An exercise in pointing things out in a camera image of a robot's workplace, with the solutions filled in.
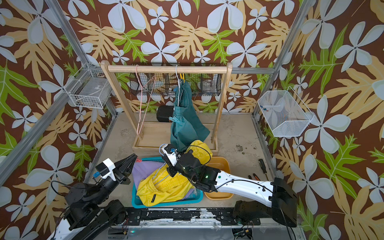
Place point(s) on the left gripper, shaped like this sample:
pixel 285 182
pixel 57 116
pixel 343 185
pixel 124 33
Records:
pixel 120 172

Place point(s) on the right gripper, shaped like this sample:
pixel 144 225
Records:
pixel 172 169

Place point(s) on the purple shorts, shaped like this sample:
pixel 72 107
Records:
pixel 143 169

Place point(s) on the yellow shorts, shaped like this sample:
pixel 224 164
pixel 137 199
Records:
pixel 159 187

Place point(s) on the pink wire hanger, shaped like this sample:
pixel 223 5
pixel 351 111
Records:
pixel 140 121

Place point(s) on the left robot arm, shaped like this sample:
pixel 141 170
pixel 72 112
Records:
pixel 84 218

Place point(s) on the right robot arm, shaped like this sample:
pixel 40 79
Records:
pixel 267 199

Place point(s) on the green shorts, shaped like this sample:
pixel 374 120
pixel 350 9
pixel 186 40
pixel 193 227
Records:
pixel 190 128

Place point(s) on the blue clothespin on green shorts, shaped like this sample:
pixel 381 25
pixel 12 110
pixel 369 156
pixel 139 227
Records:
pixel 175 120

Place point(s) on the teal plastic basket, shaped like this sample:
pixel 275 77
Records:
pixel 193 196

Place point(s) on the wooden clothes rack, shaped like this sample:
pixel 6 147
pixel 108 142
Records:
pixel 156 133

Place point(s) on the yellow plastic tray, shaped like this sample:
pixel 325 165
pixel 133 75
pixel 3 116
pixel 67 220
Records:
pixel 223 165

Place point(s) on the black tool case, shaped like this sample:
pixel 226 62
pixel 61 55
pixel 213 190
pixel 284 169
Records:
pixel 164 113

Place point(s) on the black mesh basket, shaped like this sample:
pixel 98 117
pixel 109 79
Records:
pixel 201 84

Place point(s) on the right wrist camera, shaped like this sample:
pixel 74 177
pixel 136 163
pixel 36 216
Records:
pixel 172 156

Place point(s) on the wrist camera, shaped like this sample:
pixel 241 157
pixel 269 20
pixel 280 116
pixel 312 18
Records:
pixel 105 170
pixel 172 156

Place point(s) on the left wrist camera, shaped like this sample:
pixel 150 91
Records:
pixel 105 170

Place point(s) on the black mounting rail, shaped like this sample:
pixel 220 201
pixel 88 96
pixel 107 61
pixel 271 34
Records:
pixel 214 216

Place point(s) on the red handled pliers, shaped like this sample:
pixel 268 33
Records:
pixel 253 177

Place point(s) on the white wire basket left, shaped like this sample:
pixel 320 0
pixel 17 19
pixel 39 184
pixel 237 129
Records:
pixel 90 88

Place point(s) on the white wire basket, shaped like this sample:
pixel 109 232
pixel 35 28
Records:
pixel 285 113
pixel 90 88

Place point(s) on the black handled screwdriver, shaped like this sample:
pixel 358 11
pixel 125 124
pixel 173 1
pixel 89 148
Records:
pixel 263 168

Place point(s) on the white wire hanger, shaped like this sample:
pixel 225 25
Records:
pixel 179 90

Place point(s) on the white wire basket right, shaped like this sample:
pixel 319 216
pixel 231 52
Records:
pixel 285 113

